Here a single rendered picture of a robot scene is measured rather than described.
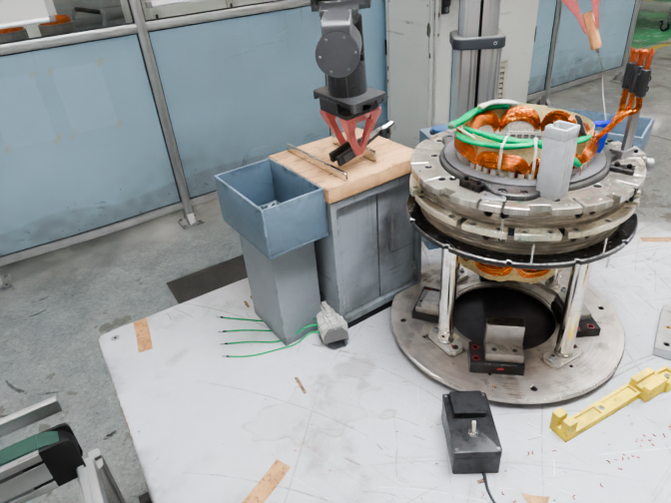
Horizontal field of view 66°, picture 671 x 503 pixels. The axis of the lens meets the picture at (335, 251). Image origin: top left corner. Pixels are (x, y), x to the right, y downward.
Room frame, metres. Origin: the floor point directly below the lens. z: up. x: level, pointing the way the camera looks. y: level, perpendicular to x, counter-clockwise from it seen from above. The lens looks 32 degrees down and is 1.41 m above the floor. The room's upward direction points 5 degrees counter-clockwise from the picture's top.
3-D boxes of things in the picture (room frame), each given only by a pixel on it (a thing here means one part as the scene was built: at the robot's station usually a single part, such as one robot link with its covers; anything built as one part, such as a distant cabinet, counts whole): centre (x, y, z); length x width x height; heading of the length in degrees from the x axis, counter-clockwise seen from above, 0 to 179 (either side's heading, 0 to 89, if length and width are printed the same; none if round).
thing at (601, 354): (0.70, -0.28, 0.80); 0.39 x 0.39 x 0.01
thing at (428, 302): (0.72, -0.16, 0.83); 0.05 x 0.04 x 0.02; 154
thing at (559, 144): (0.58, -0.28, 1.14); 0.03 x 0.03 x 0.09; 36
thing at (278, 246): (0.76, 0.10, 0.92); 0.17 x 0.11 x 0.28; 32
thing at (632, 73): (0.65, -0.40, 1.21); 0.04 x 0.04 x 0.03; 36
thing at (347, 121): (0.78, -0.04, 1.14); 0.07 x 0.07 x 0.09; 33
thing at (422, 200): (0.64, -0.15, 1.05); 0.09 x 0.04 x 0.01; 36
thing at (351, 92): (0.78, -0.04, 1.21); 0.10 x 0.07 x 0.07; 33
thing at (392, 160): (0.84, -0.03, 1.05); 0.20 x 0.19 x 0.02; 122
